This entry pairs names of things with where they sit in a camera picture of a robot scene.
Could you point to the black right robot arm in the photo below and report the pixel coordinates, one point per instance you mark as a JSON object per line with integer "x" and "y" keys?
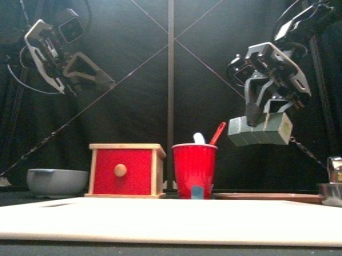
{"x": 307, "y": 16}

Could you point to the red toy knife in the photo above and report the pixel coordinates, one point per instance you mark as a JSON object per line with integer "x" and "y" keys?
{"x": 218, "y": 132}

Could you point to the blue plastic spatula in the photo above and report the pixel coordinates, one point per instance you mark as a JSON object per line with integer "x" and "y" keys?
{"x": 199, "y": 138}

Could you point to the red plastic cup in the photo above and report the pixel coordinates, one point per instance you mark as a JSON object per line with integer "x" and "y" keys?
{"x": 194, "y": 170}

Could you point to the shiny metal cup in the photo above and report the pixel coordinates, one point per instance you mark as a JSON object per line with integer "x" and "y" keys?
{"x": 334, "y": 173}

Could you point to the pink plastic tray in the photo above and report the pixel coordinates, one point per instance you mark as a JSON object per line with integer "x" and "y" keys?
{"x": 267, "y": 197}

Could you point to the wooden box with red front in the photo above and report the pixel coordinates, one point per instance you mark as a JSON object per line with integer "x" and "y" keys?
{"x": 124, "y": 171}

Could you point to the grey bowl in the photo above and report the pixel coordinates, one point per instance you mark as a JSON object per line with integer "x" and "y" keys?
{"x": 55, "y": 181}

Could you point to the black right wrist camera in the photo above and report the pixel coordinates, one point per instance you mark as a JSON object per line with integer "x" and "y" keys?
{"x": 240, "y": 71}

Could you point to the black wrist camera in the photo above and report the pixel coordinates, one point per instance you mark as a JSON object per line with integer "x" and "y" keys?
{"x": 71, "y": 28}
{"x": 240, "y": 71}

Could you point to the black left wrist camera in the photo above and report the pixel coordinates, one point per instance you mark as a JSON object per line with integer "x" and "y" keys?
{"x": 71, "y": 28}

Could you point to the grey vertical frame pole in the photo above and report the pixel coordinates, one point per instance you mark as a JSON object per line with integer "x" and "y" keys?
{"x": 171, "y": 100}

